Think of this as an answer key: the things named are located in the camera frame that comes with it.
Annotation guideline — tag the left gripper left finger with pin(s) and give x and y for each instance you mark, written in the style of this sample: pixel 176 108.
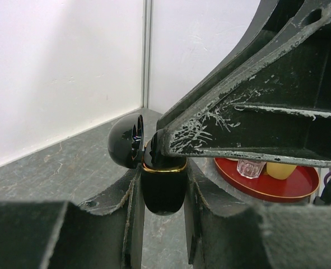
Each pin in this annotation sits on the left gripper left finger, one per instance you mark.
pixel 105 231

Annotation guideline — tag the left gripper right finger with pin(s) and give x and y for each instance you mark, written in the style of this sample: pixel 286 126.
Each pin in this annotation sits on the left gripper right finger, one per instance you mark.
pixel 224 232

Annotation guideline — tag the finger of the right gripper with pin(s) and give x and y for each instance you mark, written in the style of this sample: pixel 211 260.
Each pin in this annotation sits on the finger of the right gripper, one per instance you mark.
pixel 269 19
pixel 275 107

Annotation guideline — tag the black earbud charging case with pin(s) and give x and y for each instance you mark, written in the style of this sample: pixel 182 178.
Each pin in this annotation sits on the black earbud charging case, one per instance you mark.
pixel 163 188

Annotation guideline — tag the black earbud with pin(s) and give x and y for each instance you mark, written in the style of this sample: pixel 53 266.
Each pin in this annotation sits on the black earbud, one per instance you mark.
pixel 157 158

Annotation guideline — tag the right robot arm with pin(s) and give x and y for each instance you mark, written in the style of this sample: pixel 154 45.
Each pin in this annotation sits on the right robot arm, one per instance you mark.
pixel 269 99

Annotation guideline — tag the clear glass cup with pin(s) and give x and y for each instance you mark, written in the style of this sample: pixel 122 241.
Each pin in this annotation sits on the clear glass cup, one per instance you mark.
pixel 250 169

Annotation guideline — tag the red round tray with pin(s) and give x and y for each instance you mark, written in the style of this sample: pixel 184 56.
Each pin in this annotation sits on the red round tray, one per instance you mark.
pixel 301 184

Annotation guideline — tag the cream cup with handle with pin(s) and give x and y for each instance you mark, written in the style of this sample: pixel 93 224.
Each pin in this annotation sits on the cream cup with handle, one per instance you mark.
pixel 280 171

